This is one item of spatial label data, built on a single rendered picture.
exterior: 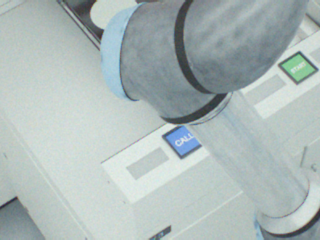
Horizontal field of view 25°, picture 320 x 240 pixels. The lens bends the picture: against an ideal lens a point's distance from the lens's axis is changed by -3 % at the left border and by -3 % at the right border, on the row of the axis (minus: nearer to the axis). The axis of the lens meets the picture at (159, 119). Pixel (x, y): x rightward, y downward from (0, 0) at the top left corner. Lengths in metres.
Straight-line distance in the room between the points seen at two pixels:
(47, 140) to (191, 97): 0.63
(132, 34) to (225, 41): 0.12
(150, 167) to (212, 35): 0.50
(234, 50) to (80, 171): 0.68
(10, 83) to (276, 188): 0.71
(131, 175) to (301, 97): 0.34
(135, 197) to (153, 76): 0.41
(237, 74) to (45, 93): 0.77
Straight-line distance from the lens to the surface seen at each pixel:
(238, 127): 0.94
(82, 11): 1.54
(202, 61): 0.79
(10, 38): 1.63
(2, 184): 2.17
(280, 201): 1.06
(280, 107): 1.31
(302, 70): 1.36
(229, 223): 1.58
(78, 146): 1.44
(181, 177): 1.25
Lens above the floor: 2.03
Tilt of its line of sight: 56 degrees down
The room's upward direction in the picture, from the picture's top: 3 degrees counter-clockwise
